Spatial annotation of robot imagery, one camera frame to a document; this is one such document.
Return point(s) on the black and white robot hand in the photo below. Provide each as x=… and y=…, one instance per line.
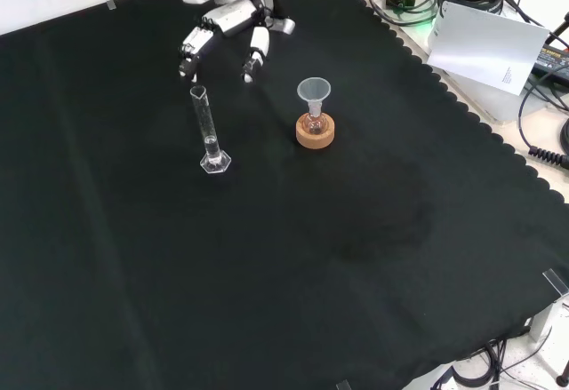
x=235, y=17

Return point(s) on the clear glass graduated cylinder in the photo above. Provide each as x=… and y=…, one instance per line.
x=210, y=143

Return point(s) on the clear plastic funnel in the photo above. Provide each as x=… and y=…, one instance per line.
x=313, y=89

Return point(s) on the clear tape strip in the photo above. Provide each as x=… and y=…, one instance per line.
x=343, y=385
x=111, y=5
x=556, y=281

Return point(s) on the round-bottom glass flask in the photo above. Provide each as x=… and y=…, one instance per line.
x=315, y=124

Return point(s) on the black cloth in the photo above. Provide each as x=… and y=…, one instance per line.
x=266, y=252

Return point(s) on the pale board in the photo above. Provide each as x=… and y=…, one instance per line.
x=484, y=48

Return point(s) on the black power adapter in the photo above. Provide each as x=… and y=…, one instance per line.
x=553, y=61

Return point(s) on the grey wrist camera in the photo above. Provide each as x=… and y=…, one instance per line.
x=284, y=25

